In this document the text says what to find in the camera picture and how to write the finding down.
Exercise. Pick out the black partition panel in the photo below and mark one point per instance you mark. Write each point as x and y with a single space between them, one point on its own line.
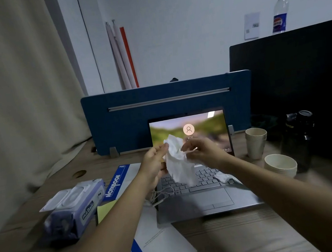
300 74

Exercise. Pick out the small black object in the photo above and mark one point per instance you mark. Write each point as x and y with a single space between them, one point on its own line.
174 80

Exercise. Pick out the person's right forearm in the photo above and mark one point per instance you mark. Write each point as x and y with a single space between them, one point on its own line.
294 205

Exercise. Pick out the beige curtain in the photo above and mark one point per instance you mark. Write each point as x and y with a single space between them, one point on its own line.
18 105

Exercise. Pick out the person's right hand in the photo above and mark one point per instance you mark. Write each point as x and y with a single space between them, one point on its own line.
208 153

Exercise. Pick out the silver laptop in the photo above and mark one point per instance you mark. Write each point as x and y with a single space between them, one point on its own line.
207 201

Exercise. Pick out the red rolled tube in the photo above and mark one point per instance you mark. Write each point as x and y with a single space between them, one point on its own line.
129 58

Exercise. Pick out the purple wet wipes pack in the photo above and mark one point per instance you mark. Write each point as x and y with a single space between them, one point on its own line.
73 211

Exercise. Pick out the yellow sticky note pad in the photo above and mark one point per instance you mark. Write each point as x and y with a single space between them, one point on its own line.
105 211

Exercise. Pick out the grey divider bracket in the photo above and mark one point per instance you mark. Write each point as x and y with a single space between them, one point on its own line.
114 152
231 130

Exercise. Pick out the blue desk divider panel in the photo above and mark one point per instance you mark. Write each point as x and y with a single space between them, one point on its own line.
129 126

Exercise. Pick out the white paper cup stack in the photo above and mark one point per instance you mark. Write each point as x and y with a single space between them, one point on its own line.
281 166
256 145

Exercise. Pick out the clear bottle with blue label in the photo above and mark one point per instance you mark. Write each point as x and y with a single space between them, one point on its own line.
280 18

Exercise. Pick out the person's left forearm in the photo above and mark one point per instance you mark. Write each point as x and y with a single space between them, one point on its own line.
108 240

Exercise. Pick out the dark translucent water bottle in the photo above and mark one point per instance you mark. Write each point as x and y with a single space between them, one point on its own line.
297 142

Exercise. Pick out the white rolled tube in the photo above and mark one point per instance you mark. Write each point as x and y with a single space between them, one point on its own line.
124 56
118 57

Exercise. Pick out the blue and white notebook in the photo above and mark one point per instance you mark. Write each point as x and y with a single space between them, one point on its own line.
120 177
161 245

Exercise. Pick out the person's left hand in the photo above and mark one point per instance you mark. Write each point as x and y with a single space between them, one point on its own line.
151 166

